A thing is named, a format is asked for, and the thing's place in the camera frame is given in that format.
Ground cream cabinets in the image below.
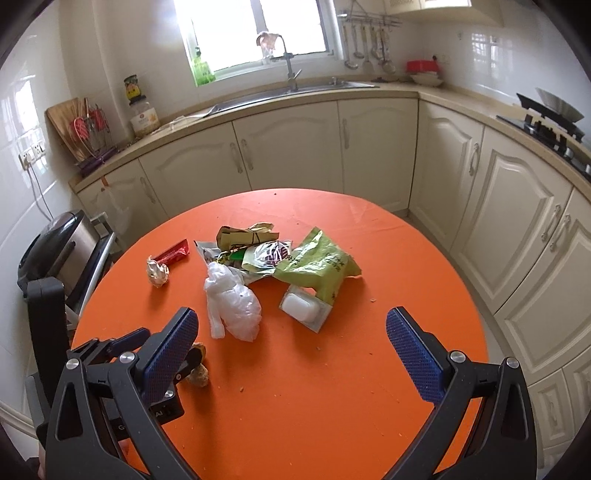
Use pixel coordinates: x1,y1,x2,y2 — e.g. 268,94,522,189
384,0,504,27
77,94,590,466

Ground yellow black bottle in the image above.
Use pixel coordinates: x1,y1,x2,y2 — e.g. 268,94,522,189
124,75,142,103

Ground gold foil wrapper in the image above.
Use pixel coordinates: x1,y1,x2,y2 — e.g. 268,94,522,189
146,257,169,288

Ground red snack wrapper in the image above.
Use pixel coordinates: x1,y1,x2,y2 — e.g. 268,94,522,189
152,239,189,267

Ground steel wok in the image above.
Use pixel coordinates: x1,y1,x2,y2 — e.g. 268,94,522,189
535,87,584,123

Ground wooden cutting board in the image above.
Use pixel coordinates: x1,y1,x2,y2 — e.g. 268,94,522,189
45,97,90,163

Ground white plastic bag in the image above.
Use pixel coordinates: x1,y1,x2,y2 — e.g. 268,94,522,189
204,262,262,342

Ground green snack bag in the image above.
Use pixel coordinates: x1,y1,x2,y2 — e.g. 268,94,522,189
273,227,362,305

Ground chrome faucet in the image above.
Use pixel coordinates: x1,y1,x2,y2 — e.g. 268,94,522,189
256,31,303,92

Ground window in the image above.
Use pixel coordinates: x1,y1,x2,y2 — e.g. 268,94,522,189
174,0,341,79

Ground green white printed wrapper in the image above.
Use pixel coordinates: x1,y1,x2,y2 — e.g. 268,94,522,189
194,240,293,285

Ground brown food scrap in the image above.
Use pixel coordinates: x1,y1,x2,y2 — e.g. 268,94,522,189
185,342,209,388

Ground olive crumpled wrapper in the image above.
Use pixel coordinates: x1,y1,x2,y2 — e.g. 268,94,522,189
216,222,280,251

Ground glass jar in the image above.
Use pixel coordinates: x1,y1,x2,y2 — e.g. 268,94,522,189
129,95,161,138

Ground white blister pack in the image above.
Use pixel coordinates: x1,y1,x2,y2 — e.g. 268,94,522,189
280,285,332,333

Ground orange round tablecloth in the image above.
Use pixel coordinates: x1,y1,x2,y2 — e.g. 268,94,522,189
74,189,488,479

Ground red lidded bowl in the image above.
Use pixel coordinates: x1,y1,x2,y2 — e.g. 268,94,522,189
406,56,444,87

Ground green dish soap bottle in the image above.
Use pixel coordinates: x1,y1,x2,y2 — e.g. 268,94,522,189
192,46,216,86

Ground stainless steel sink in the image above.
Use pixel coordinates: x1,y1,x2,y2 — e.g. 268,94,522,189
207,78,376,116

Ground black gas stove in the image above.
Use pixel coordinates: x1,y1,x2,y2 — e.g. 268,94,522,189
497,94,590,181

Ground cream upper cabinets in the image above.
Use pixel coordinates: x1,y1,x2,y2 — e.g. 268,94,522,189
384,0,504,27

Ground hanging utensil rail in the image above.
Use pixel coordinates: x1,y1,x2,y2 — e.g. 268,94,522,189
337,1,402,76

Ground red utensil rack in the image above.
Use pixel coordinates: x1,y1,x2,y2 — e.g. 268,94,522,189
70,98,118,177

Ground cream lower cabinets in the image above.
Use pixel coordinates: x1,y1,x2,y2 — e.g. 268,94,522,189
77,94,590,466

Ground wall power socket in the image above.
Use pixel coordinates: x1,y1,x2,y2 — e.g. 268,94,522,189
18,141,46,171

